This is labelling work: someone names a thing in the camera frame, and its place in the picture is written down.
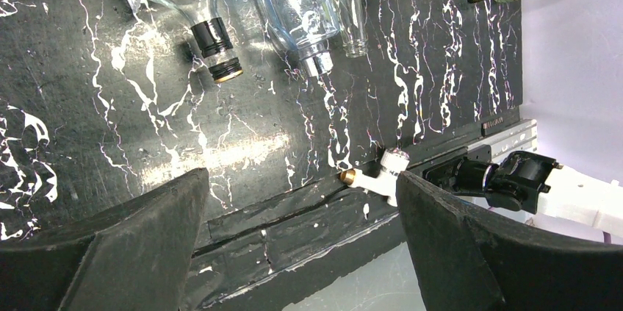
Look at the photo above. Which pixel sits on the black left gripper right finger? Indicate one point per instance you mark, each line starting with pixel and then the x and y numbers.
pixel 469 258

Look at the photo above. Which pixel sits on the blue square glass bottle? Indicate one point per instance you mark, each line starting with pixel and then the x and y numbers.
pixel 304 27

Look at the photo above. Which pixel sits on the clear bottle black gold label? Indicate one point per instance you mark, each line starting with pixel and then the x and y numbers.
pixel 352 27

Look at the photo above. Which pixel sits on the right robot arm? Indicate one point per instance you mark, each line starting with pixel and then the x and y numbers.
pixel 539 185

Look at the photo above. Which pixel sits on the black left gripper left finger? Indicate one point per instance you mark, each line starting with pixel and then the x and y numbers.
pixel 133 256

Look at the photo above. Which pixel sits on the aluminium rail frame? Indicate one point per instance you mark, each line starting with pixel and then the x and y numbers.
pixel 519 137

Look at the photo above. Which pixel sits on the white faucet tap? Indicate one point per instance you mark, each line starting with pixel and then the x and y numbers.
pixel 393 162

